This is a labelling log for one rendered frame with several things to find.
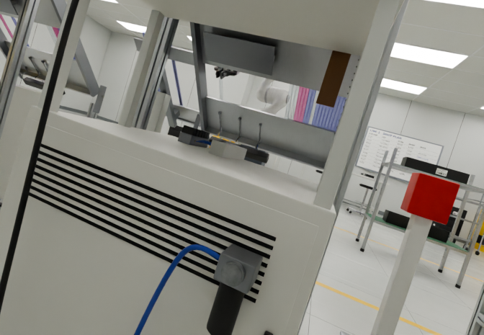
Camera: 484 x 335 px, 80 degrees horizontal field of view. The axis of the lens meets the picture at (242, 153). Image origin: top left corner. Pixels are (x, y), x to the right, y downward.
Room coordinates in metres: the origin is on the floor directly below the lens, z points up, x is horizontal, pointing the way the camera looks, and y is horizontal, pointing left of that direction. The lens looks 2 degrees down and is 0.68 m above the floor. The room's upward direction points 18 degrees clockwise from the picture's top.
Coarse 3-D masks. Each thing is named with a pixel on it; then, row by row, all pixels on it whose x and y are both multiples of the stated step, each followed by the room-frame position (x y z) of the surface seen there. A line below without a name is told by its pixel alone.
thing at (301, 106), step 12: (288, 96) 1.24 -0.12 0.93; (300, 96) 1.22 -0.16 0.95; (312, 96) 1.19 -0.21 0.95; (288, 108) 1.28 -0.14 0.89; (300, 108) 1.25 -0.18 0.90; (312, 108) 1.23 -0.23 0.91; (324, 108) 1.21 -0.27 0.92; (336, 108) 1.18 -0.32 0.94; (300, 120) 1.30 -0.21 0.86; (312, 120) 1.27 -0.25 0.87; (324, 120) 1.24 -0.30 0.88; (336, 120) 1.22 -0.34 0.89
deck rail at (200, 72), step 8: (192, 24) 1.15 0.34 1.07; (192, 32) 1.18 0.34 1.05; (192, 40) 1.20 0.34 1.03; (200, 40) 1.23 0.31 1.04; (192, 48) 1.23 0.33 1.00; (200, 48) 1.25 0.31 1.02; (200, 56) 1.27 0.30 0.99; (200, 64) 1.29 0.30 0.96; (200, 72) 1.31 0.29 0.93; (200, 80) 1.33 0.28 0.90; (200, 88) 1.35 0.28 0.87; (200, 96) 1.38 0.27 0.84; (200, 104) 1.42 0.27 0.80; (200, 112) 1.45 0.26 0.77; (200, 120) 1.49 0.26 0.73
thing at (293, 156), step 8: (208, 128) 1.54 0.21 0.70; (224, 136) 1.50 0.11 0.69; (232, 136) 1.50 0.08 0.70; (240, 136) 1.50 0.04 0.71; (248, 144) 1.46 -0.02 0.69; (256, 144) 1.46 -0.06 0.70; (264, 144) 1.46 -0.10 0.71; (272, 152) 1.42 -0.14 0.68; (280, 152) 1.42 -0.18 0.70; (288, 152) 1.42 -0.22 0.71; (296, 160) 1.39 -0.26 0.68; (304, 160) 1.39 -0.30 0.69; (312, 160) 1.39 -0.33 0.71; (320, 168) 1.36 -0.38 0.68
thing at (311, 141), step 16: (208, 112) 1.49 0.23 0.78; (224, 112) 1.44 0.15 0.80; (240, 112) 1.40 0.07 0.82; (256, 112) 1.36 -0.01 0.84; (224, 128) 1.51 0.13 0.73; (240, 128) 1.47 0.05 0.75; (256, 128) 1.42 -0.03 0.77; (272, 128) 1.38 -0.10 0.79; (288, 128) 1.34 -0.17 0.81; (304, 128) 1.30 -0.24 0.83; (320, 128) 1.27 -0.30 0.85; (272, 144) 1.44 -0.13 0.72; (288, 144) 1.40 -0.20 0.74; (304, 144) 1.36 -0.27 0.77; (320, 144) 1.32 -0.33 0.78; (320, 160) 1.38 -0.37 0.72
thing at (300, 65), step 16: (208, 32) 1.15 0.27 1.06; (224, 32) 1.16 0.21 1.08; (240, 32) 1.14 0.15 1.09; (208, 48) 1.20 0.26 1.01; (224, 48) 1.17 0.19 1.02; (240, 48) 1.14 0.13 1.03; (256, 48) 1.11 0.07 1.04; (272, 48) 1.08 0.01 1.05; (288, 48) 1.10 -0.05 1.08; (304, 48) 1.07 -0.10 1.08; (320, 48) 1.05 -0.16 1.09; (224, 64) 1.21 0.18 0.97; (240, 64) 1.18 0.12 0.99; (256, 64) 1.15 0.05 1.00; (272, 64) 1.12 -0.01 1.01; (288, 64) 1.14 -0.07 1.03; (304, 64) 1.11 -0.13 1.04; (320, 64) 1.09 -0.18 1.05; (352, 64) 1.04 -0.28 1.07; (288, 80) 1.18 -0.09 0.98; (304, 80) 1.15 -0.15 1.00; (320, 80) 1.13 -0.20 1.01
